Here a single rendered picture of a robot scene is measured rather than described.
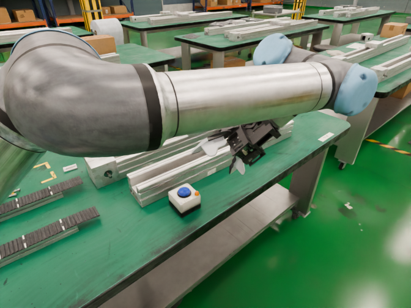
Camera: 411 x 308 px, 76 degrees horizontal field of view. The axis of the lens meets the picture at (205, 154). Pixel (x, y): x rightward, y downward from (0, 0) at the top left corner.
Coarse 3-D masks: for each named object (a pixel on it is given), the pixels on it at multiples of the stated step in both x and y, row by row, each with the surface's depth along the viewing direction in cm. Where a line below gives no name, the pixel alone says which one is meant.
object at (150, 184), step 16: (288, 128) 125; (272, 144) 123; (176, 160) 100; (192, 160) 105; (208, 160) 100; (224, 160) 106; (128, 176) 91; (144, 176) 93; (160, 176) 91; (176, 176) 93; (192, 176) 99; (144, 192) 87; (160, 192) 92
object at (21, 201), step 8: (64, 184) 95; (72, 184) 95; (80, 184) 95; (32, 192) 91; (40, 192) 91; (48, 192) 91; (56, 192) 91; (16, 200) 88; (24, 200) 88; (32, 200) 88; (0, 208) 85; (8, 208) 85; (16, 208) 85
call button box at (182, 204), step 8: (168, 192) 88; (176, 192) 87; (192, 192) 87; (176, 200) 84; (184, 200) 84; (192, 200) 85; (200, 200) 88; (176, 208) 87; (184, 208) 84; (192, 208) 87; (184, 216) 86
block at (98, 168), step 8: (88, 160) 97; (96, 160) 97; (104, 160) 97; (112, 160) 97; (88, 168) 98; (96, 168) 94; (104, 168) 96; (112, 168) 98; (96, 176) 95; (104, 176) 97; (112, 176) 99; (96, 184) 96; (104, 184) 99
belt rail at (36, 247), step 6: (72, 228) 80; (60, 234) 78; (66, 234) 79; (48, 240) 77; (54, 240) 78; (30, 246) 74; (36, 246) 76; (42, 246) 76; (18, 252) 73; (24, 252) 74; (30, 252) 75; (6, 258) 71; (12, 258) 72; (18, 258) 73; (0, 264) 71; (6, 264) 72
